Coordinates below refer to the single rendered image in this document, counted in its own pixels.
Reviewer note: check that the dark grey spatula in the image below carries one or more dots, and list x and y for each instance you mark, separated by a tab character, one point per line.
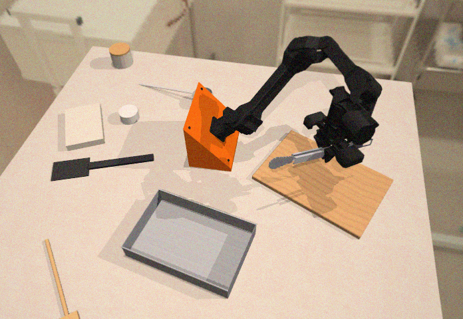
80	167

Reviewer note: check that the short white cylinder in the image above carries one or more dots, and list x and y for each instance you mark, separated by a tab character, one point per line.
129	114

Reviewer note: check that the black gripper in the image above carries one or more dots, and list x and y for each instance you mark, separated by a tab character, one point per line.
330	133

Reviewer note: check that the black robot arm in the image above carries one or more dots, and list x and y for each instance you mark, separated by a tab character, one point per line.
352	111

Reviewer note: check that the small grey jar with orange lid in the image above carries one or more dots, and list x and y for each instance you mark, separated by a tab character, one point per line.
121	55

